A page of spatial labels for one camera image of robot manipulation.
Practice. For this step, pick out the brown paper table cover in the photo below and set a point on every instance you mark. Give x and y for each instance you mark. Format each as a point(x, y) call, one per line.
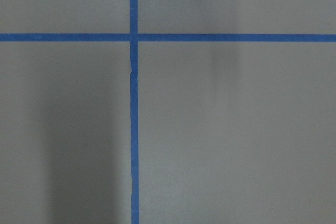
point(229, 132)

